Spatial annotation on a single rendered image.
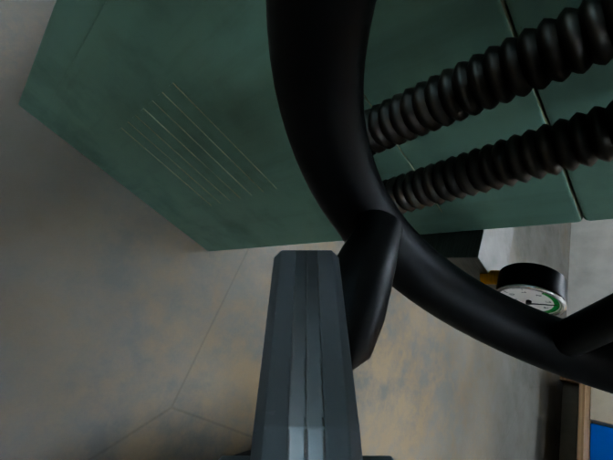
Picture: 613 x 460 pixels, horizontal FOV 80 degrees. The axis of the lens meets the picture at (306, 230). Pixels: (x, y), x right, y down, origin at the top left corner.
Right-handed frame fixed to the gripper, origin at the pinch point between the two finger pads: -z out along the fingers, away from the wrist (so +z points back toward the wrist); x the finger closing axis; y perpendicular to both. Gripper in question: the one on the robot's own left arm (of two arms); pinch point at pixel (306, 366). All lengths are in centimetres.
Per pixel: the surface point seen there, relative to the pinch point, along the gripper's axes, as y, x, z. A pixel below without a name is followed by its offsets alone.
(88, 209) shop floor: -34, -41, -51
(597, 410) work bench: -220, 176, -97
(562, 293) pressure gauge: -19.0, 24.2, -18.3
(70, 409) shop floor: -58, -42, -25
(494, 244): -20.8, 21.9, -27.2
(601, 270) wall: -213, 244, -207
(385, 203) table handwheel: -0.9, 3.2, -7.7
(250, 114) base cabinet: -8.3, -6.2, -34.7
